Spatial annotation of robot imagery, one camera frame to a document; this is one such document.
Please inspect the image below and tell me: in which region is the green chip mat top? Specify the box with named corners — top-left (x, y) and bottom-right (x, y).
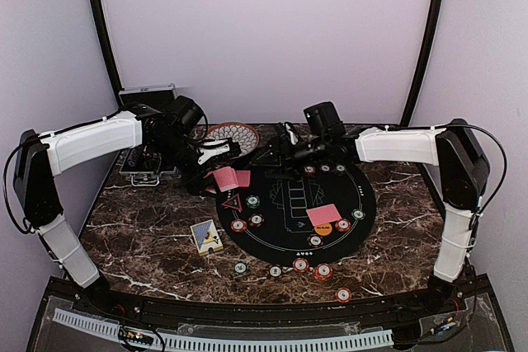
top-left (334, 164), bottom-right (347, 175)

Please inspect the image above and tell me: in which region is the dealt red card pair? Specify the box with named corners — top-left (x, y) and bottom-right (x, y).
top-left (306, 204), bottom-right (342, 227)

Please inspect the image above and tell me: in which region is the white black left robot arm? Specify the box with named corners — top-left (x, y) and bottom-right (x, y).
top-left (11, 96), bottom-right (229, 316)

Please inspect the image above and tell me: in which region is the red playing card deck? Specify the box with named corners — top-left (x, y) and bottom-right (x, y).
top-left (205, 167), bottom-right (239, 192)

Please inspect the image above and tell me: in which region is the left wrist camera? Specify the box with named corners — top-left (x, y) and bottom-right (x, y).
top-left (197, 138), bottom-right (241, 165)

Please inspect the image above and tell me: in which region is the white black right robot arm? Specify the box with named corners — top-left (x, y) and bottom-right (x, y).
top-left (251, 101), bottom-right (493, 283)

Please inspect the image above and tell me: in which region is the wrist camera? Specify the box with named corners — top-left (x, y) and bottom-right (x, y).
top-left (197, 138), bottom-right (241, 165)
top-left (284, 122), bottom-right (301, 146)

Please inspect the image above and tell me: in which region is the red chip mat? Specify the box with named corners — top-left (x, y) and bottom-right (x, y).
top-left (335, 218), bottom-right (351, 232)
top-left (304, 166), bottom-right (316, 175)
top-left (230, 219), bottom-right (248, 232)

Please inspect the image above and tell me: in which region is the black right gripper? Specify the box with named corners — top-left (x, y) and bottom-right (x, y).
top-left (252, 134), bottom-right (330, 181)

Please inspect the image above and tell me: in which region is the patterned ceramic plate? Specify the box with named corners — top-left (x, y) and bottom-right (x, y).
top-left (206, 122), bottom-right (260, 156)

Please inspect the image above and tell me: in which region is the round black poker mat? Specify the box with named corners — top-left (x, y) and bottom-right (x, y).
top-left (216, 148), bottom-right (376, 267)

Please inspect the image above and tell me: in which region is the triangular all in button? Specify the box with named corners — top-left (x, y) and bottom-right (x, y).
top-left (222, 194), bottom-right (243, 212)

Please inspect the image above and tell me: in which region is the yellow card box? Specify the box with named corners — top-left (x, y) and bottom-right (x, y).
top-left (191, 219), bottom-right (224, 256)

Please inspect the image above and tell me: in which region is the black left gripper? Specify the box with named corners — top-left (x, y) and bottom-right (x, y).
top-left (152, 133), bottom-right (223, 198)

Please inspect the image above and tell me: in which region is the orange big blind button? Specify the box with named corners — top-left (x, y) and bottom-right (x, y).
top-left (314, 223), bottom-right (333, 237)

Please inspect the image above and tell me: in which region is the black chip mat front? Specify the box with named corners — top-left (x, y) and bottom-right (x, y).
top-left (307, 234), bottom-right (323, 247)

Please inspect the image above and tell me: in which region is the aluminium poker chip case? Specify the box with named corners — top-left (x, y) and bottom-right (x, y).
top-left (119, 83), bottom-right (177, 187)

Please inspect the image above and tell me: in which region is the green chip mat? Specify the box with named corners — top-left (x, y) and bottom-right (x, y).
top-left (246, 195), bottom-right (261, 209)
top-left (351, 209), bottom-right (365, 221)
top-left (334, 164), bottom-right (347, 175)

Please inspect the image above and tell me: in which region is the white cable duct strip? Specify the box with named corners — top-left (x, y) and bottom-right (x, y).
top-left (52, 308), bottom-right (394, 351)

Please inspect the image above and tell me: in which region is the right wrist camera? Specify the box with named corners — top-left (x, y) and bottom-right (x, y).
top-left (284, 122), bottom-right (301, 146)

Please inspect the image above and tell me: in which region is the black chip mat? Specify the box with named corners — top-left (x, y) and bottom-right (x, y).
top-left (307, 234), bottom-right (323, 247)
top-left (320, 164), bottom-right (332, 172)
top-left (248, 214), bottom-right (264, 228)

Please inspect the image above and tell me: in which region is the red chip mat top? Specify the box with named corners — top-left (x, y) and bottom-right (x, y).
top-left (304, 166), bottom-right (316, 175)

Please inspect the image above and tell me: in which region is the black chip mat top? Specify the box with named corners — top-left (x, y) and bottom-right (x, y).
top-left (320, 164), bottom-right (332, 172)

